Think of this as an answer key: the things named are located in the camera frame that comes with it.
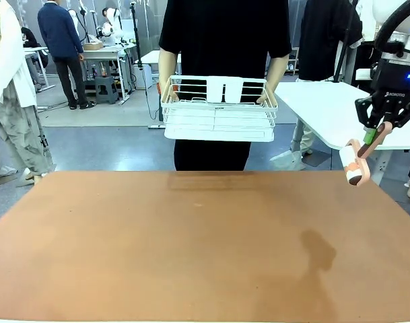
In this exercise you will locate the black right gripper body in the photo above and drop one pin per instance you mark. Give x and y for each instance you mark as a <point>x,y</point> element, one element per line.
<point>396,82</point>

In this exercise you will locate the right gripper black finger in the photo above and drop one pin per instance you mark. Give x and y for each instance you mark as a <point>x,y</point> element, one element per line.
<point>408,112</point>
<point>368,114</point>

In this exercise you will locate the pink lint roller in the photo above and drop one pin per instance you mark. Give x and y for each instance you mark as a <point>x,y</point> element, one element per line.
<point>354,165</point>

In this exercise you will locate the person's right forearm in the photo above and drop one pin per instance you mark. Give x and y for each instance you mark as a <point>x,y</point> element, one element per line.
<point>169,67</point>

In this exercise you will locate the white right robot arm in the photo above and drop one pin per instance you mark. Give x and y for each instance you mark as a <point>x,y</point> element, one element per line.
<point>403,20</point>

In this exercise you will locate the person's left forearm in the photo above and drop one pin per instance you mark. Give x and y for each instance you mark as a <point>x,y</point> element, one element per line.
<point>278,72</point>

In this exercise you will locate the person's left hand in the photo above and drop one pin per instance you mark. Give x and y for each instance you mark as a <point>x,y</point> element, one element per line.
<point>267,97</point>

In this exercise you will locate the person's right hand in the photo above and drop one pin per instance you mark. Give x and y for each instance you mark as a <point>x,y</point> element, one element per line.
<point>167,94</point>

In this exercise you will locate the white side table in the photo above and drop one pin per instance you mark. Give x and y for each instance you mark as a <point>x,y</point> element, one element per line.
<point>319,107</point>

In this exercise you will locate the hanging black garment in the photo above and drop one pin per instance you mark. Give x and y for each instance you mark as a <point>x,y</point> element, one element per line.
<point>326,40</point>

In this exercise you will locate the white plastic cutlery holder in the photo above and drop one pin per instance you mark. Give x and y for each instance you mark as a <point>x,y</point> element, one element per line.
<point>225,89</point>

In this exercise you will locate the person's black shirt torso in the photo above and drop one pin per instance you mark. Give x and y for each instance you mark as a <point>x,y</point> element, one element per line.
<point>225,40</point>

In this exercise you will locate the grey plastic step stool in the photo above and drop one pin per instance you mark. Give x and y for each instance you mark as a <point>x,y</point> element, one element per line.
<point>106,90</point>

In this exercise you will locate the white background desk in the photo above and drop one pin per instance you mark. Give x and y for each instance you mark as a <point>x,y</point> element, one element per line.
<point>105,54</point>

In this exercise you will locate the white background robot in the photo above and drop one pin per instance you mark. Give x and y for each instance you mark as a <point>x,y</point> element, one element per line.
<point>110,25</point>

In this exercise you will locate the round brown wooden tray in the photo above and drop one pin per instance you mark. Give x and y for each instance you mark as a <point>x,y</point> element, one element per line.
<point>93,46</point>

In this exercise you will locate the man in navy jacket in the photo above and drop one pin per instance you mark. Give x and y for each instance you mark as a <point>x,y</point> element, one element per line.
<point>61,40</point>

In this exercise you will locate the seated person in dark clothes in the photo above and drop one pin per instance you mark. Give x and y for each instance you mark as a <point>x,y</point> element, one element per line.
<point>33,42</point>

